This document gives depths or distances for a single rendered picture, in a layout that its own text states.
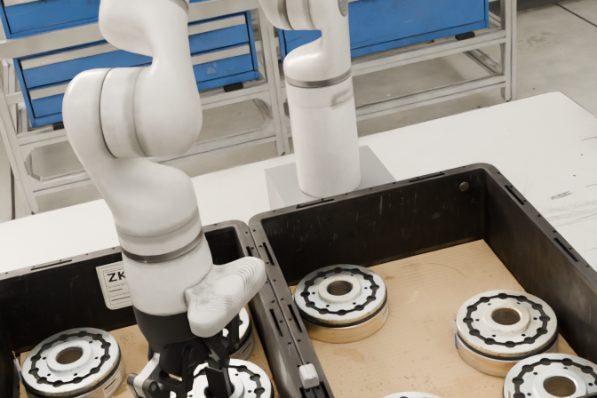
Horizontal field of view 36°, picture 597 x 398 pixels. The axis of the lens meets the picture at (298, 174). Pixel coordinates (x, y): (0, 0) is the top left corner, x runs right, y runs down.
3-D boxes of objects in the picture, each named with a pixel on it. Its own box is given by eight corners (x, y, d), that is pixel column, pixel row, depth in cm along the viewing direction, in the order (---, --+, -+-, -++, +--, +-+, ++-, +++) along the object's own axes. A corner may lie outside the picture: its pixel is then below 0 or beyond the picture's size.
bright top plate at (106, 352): (28, 340, 100) (27, 336, 99) (120, 323, 100) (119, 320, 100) (17, 404, 91) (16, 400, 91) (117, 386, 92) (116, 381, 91)
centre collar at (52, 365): (49, 348, 97) (47, 343, 97) (94, 339, 98) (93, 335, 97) (44, 378, 93) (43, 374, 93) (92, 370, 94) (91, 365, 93)
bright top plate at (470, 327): (443, 304, 97) (443, 299, 97) (534, 286, 98) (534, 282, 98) (474, 365, 89) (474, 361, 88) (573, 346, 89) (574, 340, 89)
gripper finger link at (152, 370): (152, 338, 79) (162, 352, 81) (123, 383, 77) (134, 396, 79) (174, 345, 78) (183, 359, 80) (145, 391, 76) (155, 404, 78)
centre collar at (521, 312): (474, 310, 95) (474, 306, 95) (520, 301, 95) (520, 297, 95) (491, 339, 91) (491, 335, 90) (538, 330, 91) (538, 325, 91)
